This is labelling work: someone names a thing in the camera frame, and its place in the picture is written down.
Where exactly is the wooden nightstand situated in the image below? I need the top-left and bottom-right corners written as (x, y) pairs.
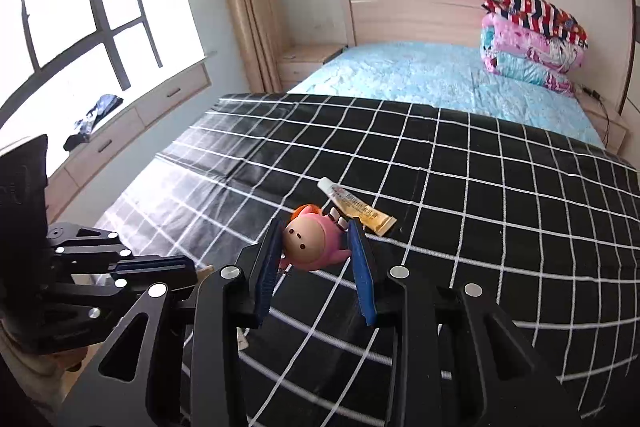
top-left (277, 44), bottom-right (346, 94)
top-left (575, 84), bottom-right (629, 154)

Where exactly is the wooden headboard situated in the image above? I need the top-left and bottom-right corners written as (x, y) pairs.
top-left (340, 0), bottom-right (502, 48)

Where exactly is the pink folded quilt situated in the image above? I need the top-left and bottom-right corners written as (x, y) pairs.
top-left (479, 14), bottom-right (587, 98)

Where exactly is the light blue bed sheet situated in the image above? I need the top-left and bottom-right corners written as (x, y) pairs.
top-left (287, 41), bottom-right (607, 146)

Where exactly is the black checked blanket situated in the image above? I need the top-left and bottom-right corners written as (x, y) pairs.
top-left (95, 93), bottom-right (640, 427)

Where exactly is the pink doll toy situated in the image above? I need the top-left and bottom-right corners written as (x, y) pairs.
top-left (277, 204), bottom-right (354, 273)

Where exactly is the black charger cable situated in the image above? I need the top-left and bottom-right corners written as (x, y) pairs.
top-left (575, 84), bottom-right (614, 144)

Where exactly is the wooden window seat cabinet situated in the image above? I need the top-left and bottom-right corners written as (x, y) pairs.
top-left (45, 59), bottom-right (214, 228)

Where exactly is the beige curtain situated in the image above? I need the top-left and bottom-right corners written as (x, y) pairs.
top-left (207, 0), bottom-right (297, 94)

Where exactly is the person's left forearm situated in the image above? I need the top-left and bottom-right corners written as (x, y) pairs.
top-left (0, 317), bottom-right (83, 427)

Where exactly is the red striped pillow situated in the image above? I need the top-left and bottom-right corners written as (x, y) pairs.
top-left (481, 0), bottom-right (590, 48)

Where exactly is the white and yellow ointment tube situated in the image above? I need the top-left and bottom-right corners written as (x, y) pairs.
top-left (318, 177), bottom-right (398, 237)

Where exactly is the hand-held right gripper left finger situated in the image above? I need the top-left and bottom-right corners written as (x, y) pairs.
top-left (65, 217), bottom-right (289, 427)

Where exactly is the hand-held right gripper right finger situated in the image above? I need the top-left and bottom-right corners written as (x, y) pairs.
top-left (346, 217), bottom-right (585, 427)

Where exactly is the dark blue clothing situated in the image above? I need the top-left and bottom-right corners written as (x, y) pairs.
top-left (63, 94), bottom-right (125, 152)

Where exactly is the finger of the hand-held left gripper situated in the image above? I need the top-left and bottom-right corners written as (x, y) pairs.
top-left (106, 256), bottom-right (200, 297)

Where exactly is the window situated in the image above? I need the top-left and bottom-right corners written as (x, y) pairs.
top-left (0, 0), bottom-right (206, 124)

